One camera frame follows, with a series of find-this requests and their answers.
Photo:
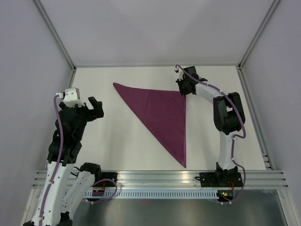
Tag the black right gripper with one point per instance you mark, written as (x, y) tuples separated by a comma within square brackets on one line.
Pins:
[(183, 92)]

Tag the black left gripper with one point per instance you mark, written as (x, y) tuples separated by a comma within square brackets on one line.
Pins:
[(97, 112)]

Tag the purple cloth napkin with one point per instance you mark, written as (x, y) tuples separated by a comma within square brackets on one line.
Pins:
[(163, 113)]

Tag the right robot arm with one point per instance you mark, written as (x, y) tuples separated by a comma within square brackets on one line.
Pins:
[(229, 119)]

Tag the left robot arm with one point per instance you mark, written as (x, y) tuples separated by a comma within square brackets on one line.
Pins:
[(56, 207)]

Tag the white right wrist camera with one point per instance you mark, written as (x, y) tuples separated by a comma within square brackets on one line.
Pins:
[(179, 71)]

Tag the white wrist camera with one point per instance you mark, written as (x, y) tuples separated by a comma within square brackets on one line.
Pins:
[(179, 71), (71, 97)]

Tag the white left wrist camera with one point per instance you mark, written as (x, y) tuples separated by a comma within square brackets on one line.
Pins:
[(71, 97)]

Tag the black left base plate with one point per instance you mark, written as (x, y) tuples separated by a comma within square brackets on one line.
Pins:
[(106, 180)]

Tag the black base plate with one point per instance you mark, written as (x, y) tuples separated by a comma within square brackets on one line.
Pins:
[(209, 179), (106, 180)]

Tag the white slotted cable duct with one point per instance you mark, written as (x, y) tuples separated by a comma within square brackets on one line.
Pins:
[(154, 194)]

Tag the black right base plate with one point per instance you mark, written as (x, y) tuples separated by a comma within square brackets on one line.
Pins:
[(209, 179)]

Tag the aluminium right frame post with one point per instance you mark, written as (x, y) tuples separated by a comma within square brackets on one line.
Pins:
[(269, 14)]

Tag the aluminium frame post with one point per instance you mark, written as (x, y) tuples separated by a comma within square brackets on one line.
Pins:
[(47, 21), (269, 14)]

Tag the aluminium left frame post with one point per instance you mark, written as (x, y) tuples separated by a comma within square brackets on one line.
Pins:
[(47, 21)]

